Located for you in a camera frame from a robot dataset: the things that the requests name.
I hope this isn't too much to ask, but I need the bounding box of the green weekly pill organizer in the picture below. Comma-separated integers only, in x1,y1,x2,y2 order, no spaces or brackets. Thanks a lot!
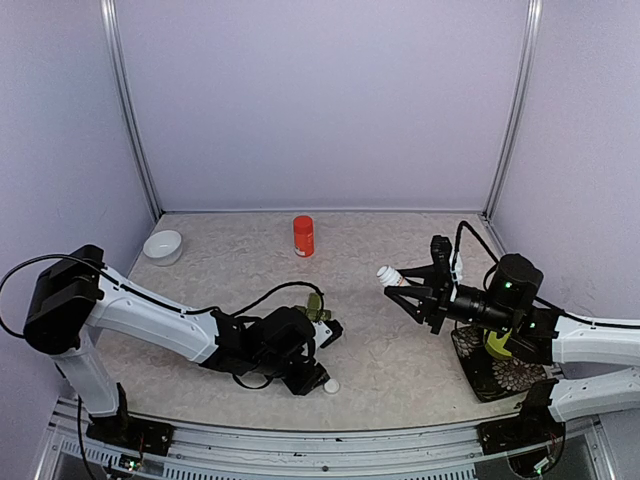
296,293,332,322

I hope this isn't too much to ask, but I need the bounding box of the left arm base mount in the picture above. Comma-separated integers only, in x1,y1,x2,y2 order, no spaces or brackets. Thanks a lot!
87,415,174,456

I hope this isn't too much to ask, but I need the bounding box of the aluminium front rail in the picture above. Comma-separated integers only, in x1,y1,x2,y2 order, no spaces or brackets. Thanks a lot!
30,398,617,479

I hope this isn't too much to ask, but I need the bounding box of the white bottle cap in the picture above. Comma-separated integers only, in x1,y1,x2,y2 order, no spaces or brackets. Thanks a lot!
323,379,340,394

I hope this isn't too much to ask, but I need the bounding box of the left aluminium frame post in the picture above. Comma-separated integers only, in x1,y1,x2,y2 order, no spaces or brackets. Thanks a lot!
100,0,164,222

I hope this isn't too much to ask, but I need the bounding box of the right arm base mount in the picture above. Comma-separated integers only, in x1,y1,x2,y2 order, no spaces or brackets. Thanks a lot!
477,417,566,455

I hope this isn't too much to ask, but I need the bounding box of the white bowl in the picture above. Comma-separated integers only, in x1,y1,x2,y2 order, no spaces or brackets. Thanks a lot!
143,230,183,267

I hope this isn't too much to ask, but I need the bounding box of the black floral square plate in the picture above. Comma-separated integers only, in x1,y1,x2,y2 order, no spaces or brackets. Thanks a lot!
451,327,547,403

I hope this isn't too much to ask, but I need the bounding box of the white pill bottle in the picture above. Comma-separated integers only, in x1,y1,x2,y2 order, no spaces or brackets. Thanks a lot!
376,265,410,287

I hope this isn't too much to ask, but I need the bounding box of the right aluminium frame post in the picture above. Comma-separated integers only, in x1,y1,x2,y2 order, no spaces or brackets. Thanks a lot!
482,0,543,224

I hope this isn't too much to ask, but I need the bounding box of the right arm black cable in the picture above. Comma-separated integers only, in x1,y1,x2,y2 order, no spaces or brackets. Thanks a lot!
453,220,501,271

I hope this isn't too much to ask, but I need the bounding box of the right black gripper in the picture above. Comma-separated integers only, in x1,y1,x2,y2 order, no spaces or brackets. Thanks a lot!
385,264,516,335

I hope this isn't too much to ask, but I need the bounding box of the red pill bottle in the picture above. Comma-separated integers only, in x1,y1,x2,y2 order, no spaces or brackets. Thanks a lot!
293,215,315,258

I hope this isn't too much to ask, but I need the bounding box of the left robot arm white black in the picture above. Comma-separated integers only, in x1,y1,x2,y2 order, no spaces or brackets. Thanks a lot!
23,245,343,445

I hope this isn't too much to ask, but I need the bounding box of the lime green bowl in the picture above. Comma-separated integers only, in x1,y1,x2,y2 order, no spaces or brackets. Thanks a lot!
483,330,512,361

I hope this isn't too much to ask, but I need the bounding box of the aluminium frame post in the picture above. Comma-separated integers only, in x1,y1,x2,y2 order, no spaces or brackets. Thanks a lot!
100,0,164,222
482,0,543,224

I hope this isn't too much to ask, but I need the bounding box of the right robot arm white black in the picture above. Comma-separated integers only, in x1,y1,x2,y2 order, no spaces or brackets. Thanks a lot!
377,254,639,444

